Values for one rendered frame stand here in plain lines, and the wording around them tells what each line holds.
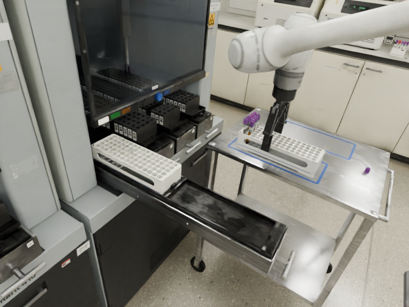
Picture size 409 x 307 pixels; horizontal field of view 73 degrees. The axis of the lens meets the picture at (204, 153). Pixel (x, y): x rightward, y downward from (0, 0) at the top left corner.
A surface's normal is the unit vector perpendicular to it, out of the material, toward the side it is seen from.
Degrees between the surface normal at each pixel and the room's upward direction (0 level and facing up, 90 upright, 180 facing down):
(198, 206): 0
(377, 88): 90
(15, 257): 90
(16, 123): 90
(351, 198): 0
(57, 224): 0
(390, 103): 90
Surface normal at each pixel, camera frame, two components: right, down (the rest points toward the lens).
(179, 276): 0.09, -0.82
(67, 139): 0.85, 0.36
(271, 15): -0.55, 0.43
